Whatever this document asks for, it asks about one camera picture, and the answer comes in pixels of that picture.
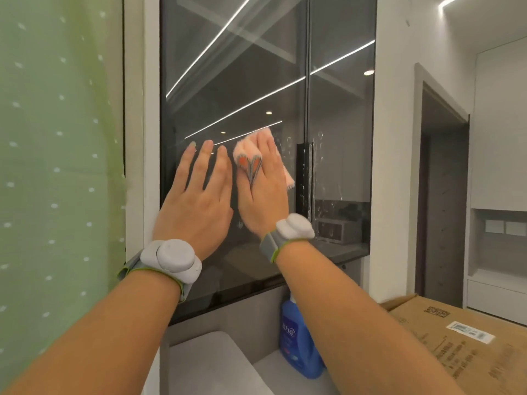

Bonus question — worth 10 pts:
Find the black cabinet door handle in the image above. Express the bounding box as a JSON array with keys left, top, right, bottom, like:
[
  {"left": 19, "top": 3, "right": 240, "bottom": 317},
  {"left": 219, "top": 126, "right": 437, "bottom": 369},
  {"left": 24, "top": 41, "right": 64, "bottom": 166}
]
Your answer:
[{"left": 296, "top": 141, "right": 316, "bottom": 215}]

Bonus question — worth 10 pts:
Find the brown cardboard box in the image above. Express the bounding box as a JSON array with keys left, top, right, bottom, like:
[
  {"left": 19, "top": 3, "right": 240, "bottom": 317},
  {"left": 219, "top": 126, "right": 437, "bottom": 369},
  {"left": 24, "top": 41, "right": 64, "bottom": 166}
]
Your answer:
[{"left": 378, "top": 294, "right": 527, "bottom": 395}]

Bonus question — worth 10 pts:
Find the person's right hand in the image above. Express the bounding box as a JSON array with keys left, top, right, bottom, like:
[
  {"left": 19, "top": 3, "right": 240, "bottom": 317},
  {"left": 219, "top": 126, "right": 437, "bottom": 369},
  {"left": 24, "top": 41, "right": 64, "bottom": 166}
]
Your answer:
[{"left": 237, "top": 129, "right": 290, "bottom": 240}]

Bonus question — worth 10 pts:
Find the narrow dark glass cabinet door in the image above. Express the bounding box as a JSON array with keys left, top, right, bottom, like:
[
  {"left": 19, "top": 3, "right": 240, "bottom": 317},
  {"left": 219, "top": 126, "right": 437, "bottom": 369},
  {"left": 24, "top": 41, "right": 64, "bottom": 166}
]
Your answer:
[{"left": 308, "top": 0, "right": 378, "bottom": 264}]

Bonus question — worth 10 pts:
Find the person's right forearm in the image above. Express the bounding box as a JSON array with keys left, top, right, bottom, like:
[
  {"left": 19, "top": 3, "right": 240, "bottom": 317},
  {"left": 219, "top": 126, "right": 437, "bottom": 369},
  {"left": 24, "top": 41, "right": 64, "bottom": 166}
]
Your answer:
[{"left": 273, "top": 240, "right": 467, "bottom": 395}]

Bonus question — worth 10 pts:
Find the white shipping label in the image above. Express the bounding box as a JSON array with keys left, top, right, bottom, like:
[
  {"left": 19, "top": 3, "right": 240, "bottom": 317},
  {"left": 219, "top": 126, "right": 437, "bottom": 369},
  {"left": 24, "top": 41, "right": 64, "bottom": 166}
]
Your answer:
[{"left": 446, "top": 320, "right": 493, "bottom": 345}]

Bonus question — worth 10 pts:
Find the pink heart print cleaning cloth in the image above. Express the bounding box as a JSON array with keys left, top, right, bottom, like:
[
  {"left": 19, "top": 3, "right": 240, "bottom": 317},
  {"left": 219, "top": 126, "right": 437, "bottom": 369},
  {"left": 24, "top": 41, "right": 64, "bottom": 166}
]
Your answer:
[{"left": 233, "top": 128, "right": 296, "bottom": 192}]

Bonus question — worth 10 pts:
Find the white wrist tracker grey band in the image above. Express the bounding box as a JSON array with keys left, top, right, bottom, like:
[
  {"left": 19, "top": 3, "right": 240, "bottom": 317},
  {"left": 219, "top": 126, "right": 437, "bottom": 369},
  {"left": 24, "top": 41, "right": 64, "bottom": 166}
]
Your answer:
[
  {"left": 119, "top": 239, "right": 203, "bottom": 303},
  {"left": 259, "top": 213, "right": 316, "bottom": 264}
]

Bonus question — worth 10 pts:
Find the white cabinet side panel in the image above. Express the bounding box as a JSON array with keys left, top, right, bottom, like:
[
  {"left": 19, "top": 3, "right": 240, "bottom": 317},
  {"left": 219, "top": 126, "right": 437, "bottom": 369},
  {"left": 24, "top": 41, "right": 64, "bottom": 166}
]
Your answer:
[{"left": 123, "top": 0, "right": 162, "bottom": 259}]

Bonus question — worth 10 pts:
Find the person's left forearm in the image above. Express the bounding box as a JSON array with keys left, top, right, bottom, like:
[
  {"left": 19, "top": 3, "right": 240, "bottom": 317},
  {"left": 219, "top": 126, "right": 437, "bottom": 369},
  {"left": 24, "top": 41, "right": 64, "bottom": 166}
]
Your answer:
[{"left": 0, "top": 269, "right": 182, "bottom": 395}]

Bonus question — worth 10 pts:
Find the wide dark glass cabinet door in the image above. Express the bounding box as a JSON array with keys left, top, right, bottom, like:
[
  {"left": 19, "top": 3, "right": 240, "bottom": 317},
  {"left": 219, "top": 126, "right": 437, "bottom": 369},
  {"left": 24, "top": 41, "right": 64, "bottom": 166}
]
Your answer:
[{"left": 159, "top": 0, "right": 310, "bottom": 326}]

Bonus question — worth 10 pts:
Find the white wall cabinet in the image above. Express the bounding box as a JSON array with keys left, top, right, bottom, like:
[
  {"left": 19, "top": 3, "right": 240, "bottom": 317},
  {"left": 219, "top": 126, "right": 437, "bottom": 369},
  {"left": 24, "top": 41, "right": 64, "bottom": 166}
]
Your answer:
[{"left": 469, "top": 36, "right": 527, "bottom": 211}]

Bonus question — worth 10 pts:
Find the silver appliance inside cabinet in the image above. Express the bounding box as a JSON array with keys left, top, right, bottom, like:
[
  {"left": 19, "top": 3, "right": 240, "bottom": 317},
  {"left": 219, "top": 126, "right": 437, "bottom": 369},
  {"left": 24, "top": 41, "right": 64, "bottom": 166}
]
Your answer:
[{"left": 314, "top": 219, "right": 361, "bottom": 244}]

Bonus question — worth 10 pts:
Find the grey door frame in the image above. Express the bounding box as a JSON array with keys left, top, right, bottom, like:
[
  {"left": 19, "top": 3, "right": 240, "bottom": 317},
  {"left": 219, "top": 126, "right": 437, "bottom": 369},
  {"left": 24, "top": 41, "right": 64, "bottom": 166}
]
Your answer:
[{"left": 413, "top": 63, "right": 471, "bottom": 309}]

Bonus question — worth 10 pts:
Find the white drawer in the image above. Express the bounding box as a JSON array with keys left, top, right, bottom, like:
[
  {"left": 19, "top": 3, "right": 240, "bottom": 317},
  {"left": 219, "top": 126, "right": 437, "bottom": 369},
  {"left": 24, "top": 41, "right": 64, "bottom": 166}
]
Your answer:
[{"left": 467, "top": 280, "right": 527, "bottom": 326}]

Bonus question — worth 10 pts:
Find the person's left hand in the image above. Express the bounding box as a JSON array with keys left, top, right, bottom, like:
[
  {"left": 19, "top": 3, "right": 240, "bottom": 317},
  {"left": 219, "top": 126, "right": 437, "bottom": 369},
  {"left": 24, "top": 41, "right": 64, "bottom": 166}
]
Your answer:
[{"left": 152, "top": 140, "right": 234, "bottom": 254}]

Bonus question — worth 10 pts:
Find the blue detergent bottle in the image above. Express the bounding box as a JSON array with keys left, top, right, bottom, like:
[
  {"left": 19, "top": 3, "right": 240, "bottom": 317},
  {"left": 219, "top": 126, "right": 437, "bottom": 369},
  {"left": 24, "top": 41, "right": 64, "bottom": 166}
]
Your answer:
[{"left": 279, "top": 297, "right": 327, "bottom": 380}]

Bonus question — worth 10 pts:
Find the green dotted curtain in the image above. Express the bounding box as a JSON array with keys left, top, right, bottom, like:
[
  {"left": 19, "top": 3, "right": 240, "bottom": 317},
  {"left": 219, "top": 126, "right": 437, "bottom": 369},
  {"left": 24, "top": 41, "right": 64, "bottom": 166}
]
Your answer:
[{"left": 0, "top": 0, "right": 127, "bottom": 381}]

